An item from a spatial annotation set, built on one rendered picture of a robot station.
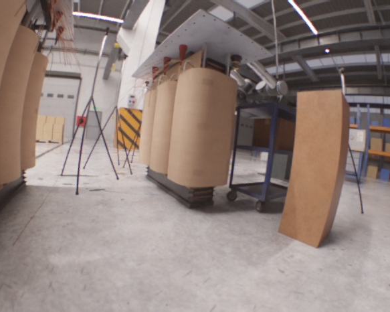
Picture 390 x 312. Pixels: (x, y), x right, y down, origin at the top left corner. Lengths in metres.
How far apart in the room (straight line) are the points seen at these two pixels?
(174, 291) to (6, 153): 1.13
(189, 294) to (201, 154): 0.91
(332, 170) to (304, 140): 0.25
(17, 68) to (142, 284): 1.29
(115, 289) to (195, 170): 0.92
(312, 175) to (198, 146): 0.77
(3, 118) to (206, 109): 1.33
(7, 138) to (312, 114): 1.79
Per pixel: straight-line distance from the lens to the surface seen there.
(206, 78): 1.34
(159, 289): 0.72
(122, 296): 0.70
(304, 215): 1.17
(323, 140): 1.11
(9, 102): 1.25
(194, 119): 1.27
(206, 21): 1.33
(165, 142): 1.65
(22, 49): 1.33
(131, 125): 6.69
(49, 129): 7.45
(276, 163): 3.58
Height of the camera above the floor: 0.53
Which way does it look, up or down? 5 degrees down
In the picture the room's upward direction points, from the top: 6 degrees clockwise
